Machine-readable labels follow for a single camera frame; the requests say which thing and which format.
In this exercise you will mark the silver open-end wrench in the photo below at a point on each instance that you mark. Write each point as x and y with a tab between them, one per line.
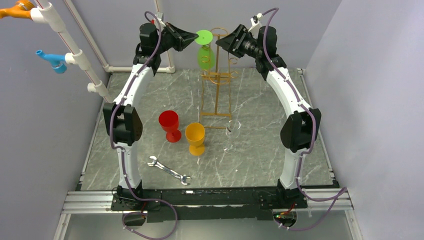
183	178

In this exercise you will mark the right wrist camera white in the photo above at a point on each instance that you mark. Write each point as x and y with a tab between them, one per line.
256	24

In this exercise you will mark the red plastic wine glass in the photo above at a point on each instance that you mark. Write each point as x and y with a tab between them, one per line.
169	122

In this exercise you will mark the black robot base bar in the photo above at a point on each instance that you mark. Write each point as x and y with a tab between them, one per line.
208	203

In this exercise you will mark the gold wire wine glass rack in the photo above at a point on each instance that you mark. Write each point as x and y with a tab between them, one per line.
220	77

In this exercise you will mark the orange plastic wine glass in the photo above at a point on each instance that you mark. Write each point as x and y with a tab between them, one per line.
195	136

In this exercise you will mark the orange pipe fitting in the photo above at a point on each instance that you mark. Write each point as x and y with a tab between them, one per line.
20	10

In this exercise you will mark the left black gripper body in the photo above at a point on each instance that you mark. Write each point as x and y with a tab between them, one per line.
169	40

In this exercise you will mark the green plastic wine glass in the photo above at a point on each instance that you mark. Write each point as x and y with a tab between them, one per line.
205	55

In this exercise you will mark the blue pipe fitting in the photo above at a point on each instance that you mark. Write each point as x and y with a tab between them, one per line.
57	61

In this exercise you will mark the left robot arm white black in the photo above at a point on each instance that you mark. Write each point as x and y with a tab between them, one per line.
123	124

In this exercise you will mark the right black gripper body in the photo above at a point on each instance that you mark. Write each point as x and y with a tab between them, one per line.
248	46

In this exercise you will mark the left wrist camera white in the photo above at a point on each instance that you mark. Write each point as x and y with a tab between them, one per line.
158	20

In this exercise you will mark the white PVC pipe frame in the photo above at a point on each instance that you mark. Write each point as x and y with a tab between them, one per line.
45	13

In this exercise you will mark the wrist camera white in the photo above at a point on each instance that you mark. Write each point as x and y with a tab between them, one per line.
256	24
158	20

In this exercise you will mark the clear wine glass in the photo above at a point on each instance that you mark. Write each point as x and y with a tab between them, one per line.
232	132

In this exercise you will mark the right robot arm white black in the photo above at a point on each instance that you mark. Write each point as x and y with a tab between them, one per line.
300	130

